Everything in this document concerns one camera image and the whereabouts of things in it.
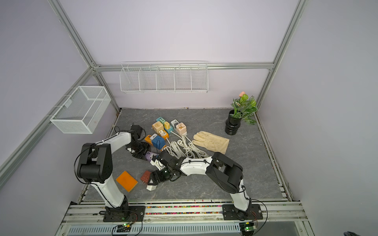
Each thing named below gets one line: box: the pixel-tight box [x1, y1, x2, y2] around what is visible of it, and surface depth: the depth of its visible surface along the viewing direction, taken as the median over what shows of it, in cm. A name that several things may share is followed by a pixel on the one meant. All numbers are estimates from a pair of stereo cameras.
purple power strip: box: [144, 150, 159, 162], surface depth 93 cm
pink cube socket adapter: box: [175, 122, 188, 137], surface depth 101 cm
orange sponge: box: [115, 170, 139, 193], surface depth 86 cm
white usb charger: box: [146, 184, 158, 191], surface depth 79 cm
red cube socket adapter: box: [140, 170, 152, 184], surface depth 82 cm
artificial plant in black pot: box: [224, 91, 258, 136], surface depth 91 cm
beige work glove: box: [191, 131, 230, 155], surface depth 103 cm
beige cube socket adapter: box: [152, 120, 164, 134], surface depth 101 cm
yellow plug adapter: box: [163, 121, 170, 130], surface depth 105 cm
